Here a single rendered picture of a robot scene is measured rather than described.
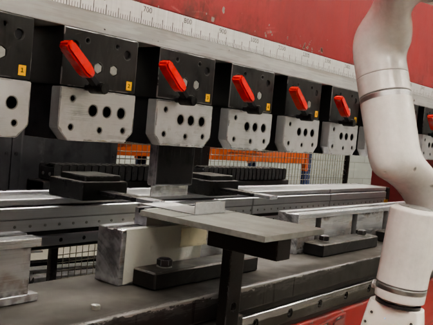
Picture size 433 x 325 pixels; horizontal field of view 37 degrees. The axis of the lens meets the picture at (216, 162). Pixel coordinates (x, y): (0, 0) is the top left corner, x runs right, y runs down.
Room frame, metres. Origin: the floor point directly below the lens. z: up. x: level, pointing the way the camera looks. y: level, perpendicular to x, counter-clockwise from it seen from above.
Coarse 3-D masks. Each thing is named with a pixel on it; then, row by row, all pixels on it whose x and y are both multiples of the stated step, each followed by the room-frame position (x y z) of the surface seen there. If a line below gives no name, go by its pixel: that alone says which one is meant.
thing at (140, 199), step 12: (60, 180) 1.32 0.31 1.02; (72, 180) 1.30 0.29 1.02; (84, 180) 1.29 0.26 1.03; (96, 180) 1.31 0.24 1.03; (108, 180) 1.34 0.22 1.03; (60, 192) 1.32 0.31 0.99; (72, 192) 1.30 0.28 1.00; (84, 192) 1.28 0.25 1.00; (96, 192) 1.30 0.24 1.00; (108, 192) 1.30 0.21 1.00; (120, 192) 1.32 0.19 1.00
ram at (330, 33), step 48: (0, 0) 0.86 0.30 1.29; (48, 0) 0.92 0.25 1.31; (144, 0) 1.06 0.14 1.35; (192, 0) 1.15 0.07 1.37; (240, 0) 1.26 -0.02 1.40; (288, 0) 1.39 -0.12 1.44; (336, 0) 1.55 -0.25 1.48; (192, 48) 1.16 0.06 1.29; (336, 48) 1.57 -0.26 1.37; (432, 48) 2.05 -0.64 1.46
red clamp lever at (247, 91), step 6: (234, 78) 1.22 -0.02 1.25; (240, 78) 1.21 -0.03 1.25; (234, 84) 1.23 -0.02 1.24; (240, 84) 1.22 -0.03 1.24; (246, 84) 1.23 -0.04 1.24; (240, 90) 1.23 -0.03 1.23; (246, 90) 1.23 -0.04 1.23; (240, 96) 1.25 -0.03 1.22; (246, 96) 1.24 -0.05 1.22; (252, 96) 1.24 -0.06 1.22; (246, 102) 1.26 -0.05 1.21; (252, 102) 1.25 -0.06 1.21; (246, 108) 1.27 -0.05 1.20; (252, 108) 1.27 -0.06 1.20; (258, 108) 1.26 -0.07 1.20; (258, 114) 1.26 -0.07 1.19
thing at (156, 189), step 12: (156, 156) 1.16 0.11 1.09; (168, 156) 1.18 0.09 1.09; (180, 156) 1.20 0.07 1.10; (192, 156) 1.23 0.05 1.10; (156, 168) 1.16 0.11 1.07; (168, 168) 1.18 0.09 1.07; (180, 168) 1.21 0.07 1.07; (192, 168) 1.23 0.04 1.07; (156, 180) 1.16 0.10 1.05; (168, 180) 1.18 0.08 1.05; (180, 180) 1.21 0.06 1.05; (156, 192) 1.17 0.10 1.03; (168, 192) 1.20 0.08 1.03; (180, 192) 1.22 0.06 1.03
